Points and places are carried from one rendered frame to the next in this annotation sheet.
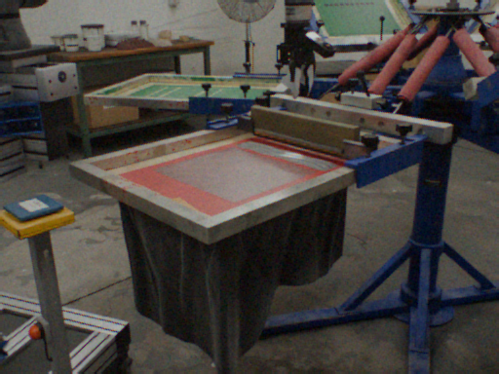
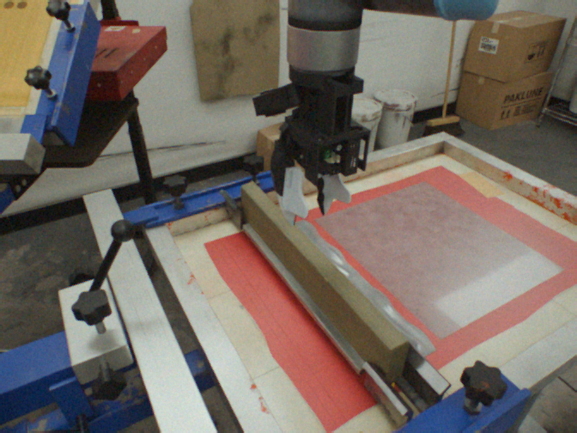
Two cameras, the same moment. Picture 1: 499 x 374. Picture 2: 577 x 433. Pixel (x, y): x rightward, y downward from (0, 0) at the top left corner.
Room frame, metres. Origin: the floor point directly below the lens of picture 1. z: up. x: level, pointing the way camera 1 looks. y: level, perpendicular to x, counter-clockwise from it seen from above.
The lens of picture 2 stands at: (2.07, -0.07, 1.46)
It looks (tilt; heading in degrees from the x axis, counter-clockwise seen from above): 35 degrees down; 193
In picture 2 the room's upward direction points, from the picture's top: straight up
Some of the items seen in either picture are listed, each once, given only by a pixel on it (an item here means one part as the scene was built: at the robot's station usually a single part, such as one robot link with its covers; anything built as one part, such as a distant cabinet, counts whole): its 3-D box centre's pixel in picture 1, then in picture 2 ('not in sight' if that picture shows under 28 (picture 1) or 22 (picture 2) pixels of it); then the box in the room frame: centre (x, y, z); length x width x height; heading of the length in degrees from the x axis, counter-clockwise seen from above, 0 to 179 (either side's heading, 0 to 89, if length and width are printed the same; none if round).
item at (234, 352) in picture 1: (290, 266); not in sight; (1.26, -0.11, 0.74); 0.46 x 0.04 x 0.42; 133
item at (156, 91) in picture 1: (226, 73); not in sight; (2.43, 0.09, 1.05); 1.08 x 0.61 x 0.23; 73
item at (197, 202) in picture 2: (385, 160); (219, 206); (1.41, -0.37, 0.97); 0.30 x 0.05 x 0.07; 133
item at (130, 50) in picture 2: not in sight; (81, 57); (0.79, -1.10, 1.06); 0.61 x 0.46 x 0.12; 13
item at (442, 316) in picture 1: (434, 170); not in sight; (2.17, -0.78, 0.67); 0.39 x 0.39 x 1.35
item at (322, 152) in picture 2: (295, 44); (322, 120); (1.61, -0.14, 1.26); 0.09 x 0.08 x 0.12; 43
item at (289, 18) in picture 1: (297, 14); (324, 45); (1.61, -0.14, 1.34); 0.08 x 0.08 x 0.05
